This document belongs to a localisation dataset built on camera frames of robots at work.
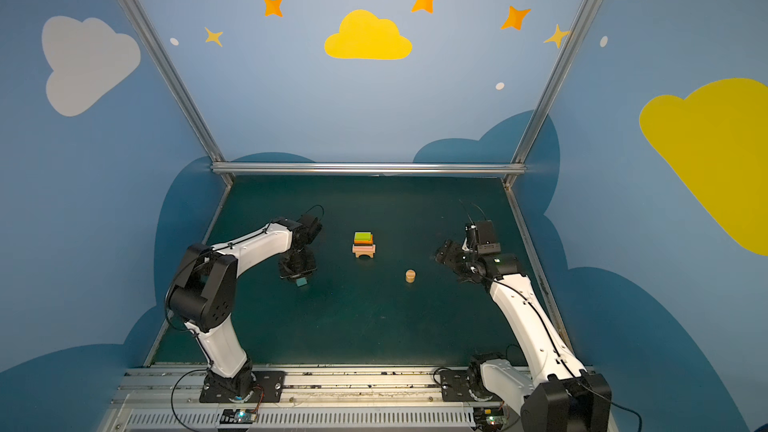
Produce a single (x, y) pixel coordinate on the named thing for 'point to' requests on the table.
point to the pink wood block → (363, 248)
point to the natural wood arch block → (360, 253)
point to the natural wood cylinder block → (410, 276)
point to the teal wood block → (301, 281)
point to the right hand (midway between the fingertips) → (450, 254)
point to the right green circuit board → (489, 418)
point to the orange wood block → (363, 242)
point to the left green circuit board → (238, 416)
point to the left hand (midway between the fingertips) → (309, 277)
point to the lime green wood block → (363, 238)
